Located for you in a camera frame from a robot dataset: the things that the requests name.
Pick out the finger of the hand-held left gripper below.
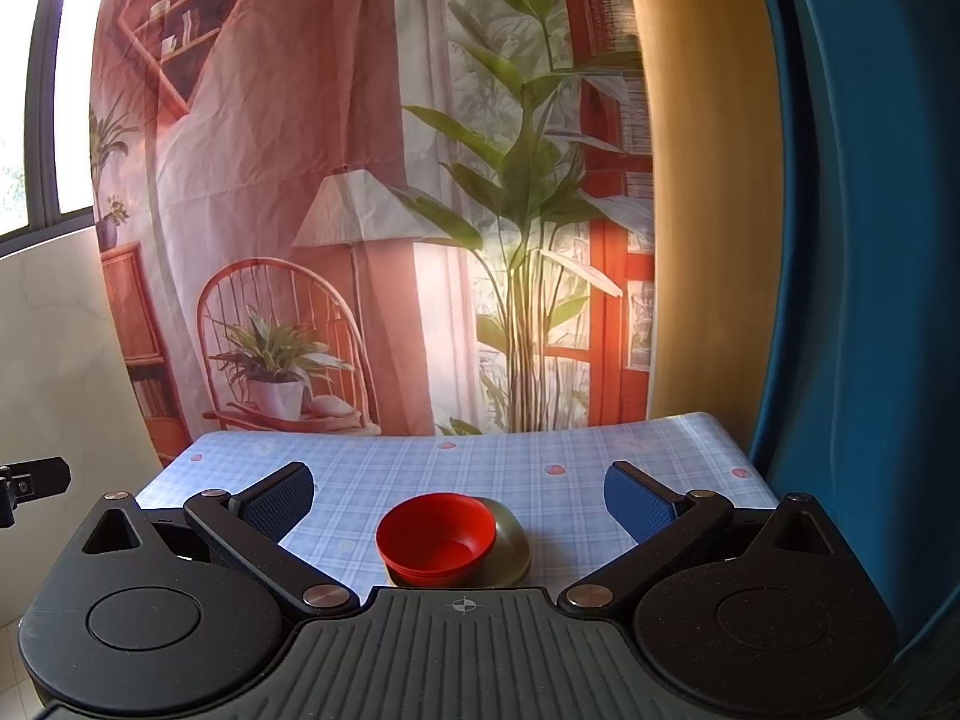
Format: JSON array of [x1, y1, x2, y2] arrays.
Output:
[[0, 457, 72, 530]]

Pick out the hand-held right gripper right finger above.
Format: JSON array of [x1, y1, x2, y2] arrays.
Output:
[[559, 461, 833, 616]]

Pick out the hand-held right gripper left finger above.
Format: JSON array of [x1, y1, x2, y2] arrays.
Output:
[[79, 463, 361, 620]]

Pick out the large green dish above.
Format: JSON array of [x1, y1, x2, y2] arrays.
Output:
[[386, 496, 532, 590]]

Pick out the red round bowl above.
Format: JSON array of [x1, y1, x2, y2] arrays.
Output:
[[386, 564, 488, 589], [376, 493, 497, 575], [379, 544, 496, 583]]

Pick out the blue checked tablecloth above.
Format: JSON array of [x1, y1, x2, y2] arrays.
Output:
[[135, 411, 781, 602]]

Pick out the yellow curtain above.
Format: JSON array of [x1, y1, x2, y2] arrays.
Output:
[[619, 0, 785, 466]]

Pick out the blue curtain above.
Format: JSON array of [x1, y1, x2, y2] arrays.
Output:
[[746, 0, 960, 661]]

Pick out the printed wall tapestry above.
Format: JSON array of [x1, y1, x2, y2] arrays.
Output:
[[88, 0, 658, 467]]

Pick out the dark window frame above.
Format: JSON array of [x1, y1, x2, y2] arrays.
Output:
[[0, 0, 113, 256]]

